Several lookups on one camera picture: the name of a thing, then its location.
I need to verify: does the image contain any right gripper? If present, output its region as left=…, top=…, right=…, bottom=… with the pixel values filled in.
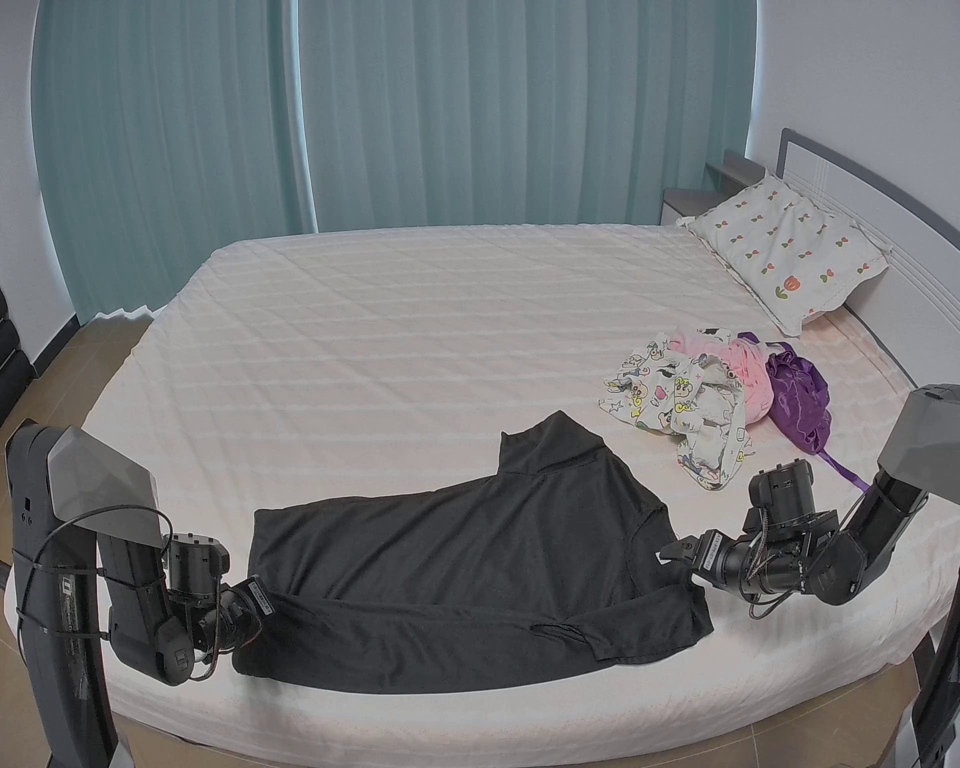
left=691, top=529, right=755, bottom=595

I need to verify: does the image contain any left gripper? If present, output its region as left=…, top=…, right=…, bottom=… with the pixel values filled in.
left=225, top=576, right=281, bottom=640

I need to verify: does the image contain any black T-shirt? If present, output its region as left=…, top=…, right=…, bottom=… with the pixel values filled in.
left=231, top=410, right=715, bottom=690

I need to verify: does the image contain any bed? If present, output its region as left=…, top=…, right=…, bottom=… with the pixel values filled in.
left=71, top=127, right=960, bottom=751

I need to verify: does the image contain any white printed pyjama top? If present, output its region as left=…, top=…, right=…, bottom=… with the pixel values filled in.
left=597, top=330, right=753, bottom=492

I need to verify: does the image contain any purple garment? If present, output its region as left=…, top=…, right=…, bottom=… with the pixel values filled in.
left=737, top=331, right=875, bottom=492

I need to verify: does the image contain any pink garment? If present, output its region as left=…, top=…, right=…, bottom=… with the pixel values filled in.
left=667, top=326, right=777, bottom=425

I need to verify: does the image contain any white printed pillow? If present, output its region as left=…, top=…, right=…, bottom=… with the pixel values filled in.
left=677, top=174, right=890, bottom=336

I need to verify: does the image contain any grey bedside table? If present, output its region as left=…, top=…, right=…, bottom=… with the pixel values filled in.
left=661, top=148, right=774, bottom=226

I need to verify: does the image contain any blue-green curtain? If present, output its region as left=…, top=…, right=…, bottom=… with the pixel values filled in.
left=296, top=0, right=760, bottom=226
left=30, top=0, right=320, bottom=320

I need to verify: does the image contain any black cable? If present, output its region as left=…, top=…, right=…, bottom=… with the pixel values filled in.
left=13, top=504, right=172, bottom=646
left=746, top=588, right=800, bottom=622

